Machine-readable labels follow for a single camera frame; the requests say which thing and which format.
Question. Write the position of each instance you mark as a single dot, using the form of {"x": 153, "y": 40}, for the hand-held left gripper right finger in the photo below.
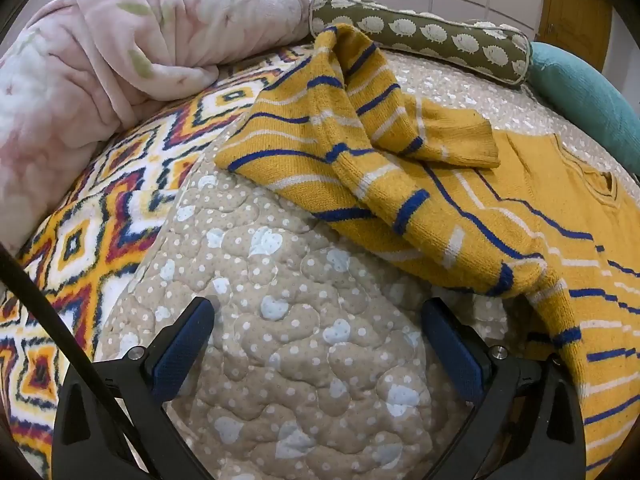
{"x": 455, "y": 346}

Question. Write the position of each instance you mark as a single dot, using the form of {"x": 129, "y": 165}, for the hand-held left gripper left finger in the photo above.
{"x": 181, "y": 349}

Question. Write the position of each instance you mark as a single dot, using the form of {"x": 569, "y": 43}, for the yellow striped knit sweater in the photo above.
{"x": 450, "y": 200}

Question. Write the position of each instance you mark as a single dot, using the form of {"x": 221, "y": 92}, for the beige dotted quilted blanket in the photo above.
{"x": 310, "y": 310}

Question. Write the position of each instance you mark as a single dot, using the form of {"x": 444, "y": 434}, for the colourful diamond pattern blanket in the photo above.
{"x": 90, "y": 240}

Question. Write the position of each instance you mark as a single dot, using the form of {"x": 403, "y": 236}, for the teal pillow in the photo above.
{"x": 585, "y": 90}

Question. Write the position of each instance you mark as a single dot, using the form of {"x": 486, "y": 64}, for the pink floral fleece blanket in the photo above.
{"x": 115, "y": 50}

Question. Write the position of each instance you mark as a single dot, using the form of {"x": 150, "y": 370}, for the olive hedgehog print pillow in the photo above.
{"x": 425, "y": 35}

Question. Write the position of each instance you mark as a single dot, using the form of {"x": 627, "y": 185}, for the wooden door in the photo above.
{"x": 575, "y": 15}

